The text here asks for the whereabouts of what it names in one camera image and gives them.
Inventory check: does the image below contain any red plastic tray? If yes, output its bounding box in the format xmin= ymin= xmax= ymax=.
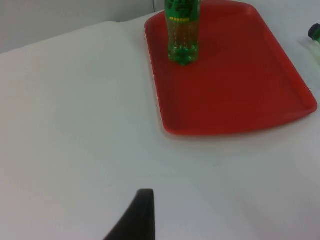
xmin=144 ymin=0 xmax=318 ymax=137

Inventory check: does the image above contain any green plastic bottle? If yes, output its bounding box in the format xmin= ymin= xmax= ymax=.
xmin=303 ymin=23 xmax=320 ymax=63
xmin=164 ymin=0 xmax=201 ymax=66

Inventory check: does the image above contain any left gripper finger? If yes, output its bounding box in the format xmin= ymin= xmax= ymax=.
xmin=102 ymin=188 xmax=156 ymax=240

